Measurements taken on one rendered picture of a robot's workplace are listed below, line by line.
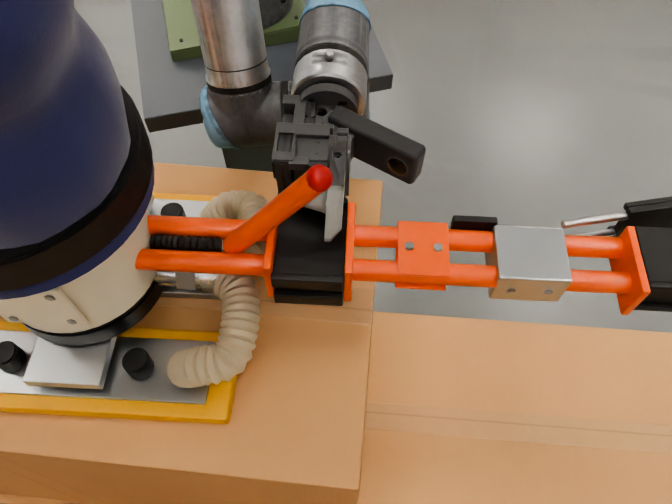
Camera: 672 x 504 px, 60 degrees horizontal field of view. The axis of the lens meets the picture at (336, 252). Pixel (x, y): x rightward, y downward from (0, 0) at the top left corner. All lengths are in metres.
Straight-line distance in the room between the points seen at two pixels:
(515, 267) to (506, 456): 0.56
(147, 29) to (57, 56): 0.98
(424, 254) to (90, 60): 0.33
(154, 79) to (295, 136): 0.68
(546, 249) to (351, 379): 0.25
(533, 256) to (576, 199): 1.52
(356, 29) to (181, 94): 0.56
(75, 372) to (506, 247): 0.45
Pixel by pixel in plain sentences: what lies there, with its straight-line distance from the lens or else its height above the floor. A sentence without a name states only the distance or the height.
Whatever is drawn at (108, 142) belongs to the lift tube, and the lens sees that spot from 0.47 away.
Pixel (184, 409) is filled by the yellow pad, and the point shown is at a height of 0.97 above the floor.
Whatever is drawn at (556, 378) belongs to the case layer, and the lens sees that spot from 1.16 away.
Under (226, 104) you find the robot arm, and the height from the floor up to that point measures 1.00.
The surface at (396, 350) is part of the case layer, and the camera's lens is 1.11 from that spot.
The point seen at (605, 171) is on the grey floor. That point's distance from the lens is 2.23.
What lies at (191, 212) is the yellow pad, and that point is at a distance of 0.76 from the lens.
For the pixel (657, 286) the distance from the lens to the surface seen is 0.61.
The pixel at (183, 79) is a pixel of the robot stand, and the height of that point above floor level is 0.75.
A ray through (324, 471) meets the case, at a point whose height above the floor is 0.94.
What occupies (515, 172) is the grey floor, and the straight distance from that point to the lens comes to 2.12.
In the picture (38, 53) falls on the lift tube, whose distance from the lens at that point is 0.40.
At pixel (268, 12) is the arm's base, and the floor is 0.81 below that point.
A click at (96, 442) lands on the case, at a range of 0.69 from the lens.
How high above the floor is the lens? 1.57
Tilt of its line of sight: 59 degrees down
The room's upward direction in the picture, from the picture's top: straight up
